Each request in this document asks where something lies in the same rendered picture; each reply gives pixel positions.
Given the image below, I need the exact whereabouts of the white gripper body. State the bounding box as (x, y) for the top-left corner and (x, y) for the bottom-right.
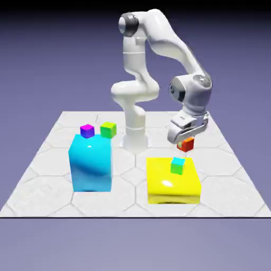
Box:
(167, 114), (210, 145)

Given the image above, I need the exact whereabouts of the small red cube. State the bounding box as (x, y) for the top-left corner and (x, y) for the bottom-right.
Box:
(177, 137), (195, 153)

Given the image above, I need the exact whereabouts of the small cyan cube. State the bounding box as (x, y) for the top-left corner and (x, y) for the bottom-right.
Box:
(170, 157), (186, 176)

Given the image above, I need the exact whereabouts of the small green cube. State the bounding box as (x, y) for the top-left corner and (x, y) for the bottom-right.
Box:
(100, 121), (118, 139)

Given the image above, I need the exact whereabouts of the small purple cube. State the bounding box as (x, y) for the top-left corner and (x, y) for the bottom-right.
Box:
(79, 124), (95, 139)

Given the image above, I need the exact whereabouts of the large yellow box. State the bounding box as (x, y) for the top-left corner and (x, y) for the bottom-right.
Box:
(146, 157), (202, 205)

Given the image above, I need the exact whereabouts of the large cyan box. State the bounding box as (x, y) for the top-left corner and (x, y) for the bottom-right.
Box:
(68, 133), (113, 193)

